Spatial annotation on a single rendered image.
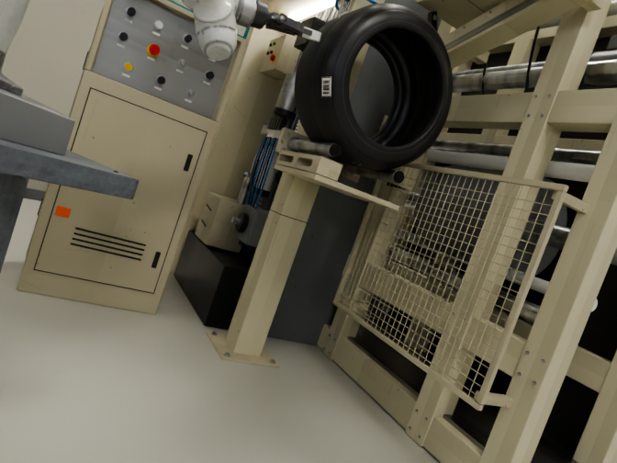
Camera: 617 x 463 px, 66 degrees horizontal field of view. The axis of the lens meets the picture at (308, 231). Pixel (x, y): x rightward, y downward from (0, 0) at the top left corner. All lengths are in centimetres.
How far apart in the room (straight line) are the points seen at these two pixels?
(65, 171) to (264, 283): 126
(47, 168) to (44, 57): 327
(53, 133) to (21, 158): 13
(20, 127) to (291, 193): 123
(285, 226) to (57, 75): 262
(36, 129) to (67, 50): 326
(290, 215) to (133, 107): 76
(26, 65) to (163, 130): 209
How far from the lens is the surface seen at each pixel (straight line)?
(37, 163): 84
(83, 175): 88
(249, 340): 206
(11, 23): 99
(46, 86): 412
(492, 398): 161
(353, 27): 164
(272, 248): 196
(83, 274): 216
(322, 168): 157
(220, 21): 139
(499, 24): 200
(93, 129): 206
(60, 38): 414
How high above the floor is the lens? 73
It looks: 4 degrees down
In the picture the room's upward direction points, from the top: 19 degrees clockwise
